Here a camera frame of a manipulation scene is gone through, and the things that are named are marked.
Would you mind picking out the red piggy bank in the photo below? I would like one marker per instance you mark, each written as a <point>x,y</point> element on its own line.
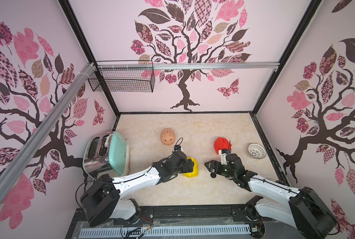
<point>221,144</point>

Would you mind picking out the pink piggy bank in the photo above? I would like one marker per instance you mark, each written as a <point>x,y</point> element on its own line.
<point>167,137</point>

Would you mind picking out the black wire basket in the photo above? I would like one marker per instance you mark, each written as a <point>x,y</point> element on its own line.
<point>124,76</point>

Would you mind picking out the aluminium rail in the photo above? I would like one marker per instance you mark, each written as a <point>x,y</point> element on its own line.
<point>191,66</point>
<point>13,171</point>

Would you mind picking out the aluminium rail left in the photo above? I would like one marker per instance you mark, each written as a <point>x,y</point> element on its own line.
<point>13,171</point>

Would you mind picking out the aluminium rail back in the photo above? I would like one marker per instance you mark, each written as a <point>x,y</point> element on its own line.
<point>191,66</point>

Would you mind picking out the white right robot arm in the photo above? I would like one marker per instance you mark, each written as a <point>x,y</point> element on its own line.
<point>302,208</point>

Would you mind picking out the white sink strainer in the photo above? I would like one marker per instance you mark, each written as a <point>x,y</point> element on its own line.
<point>256,151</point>

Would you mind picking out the yellow piggy bank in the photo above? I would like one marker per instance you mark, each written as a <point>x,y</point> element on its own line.
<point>194,172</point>

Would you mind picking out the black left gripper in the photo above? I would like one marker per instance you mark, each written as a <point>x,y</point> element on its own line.
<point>189,163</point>

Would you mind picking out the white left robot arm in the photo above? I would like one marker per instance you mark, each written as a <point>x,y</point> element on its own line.
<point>106,197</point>

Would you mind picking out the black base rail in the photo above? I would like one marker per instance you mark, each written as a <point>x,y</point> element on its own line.
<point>194,215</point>

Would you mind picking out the white slotted cable duct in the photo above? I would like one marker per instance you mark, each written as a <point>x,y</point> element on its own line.
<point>163,232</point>

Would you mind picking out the mint green chrome toaster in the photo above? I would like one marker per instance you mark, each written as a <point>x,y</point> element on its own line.
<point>105,152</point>

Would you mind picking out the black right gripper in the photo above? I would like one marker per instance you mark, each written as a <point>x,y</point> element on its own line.
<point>218,167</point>

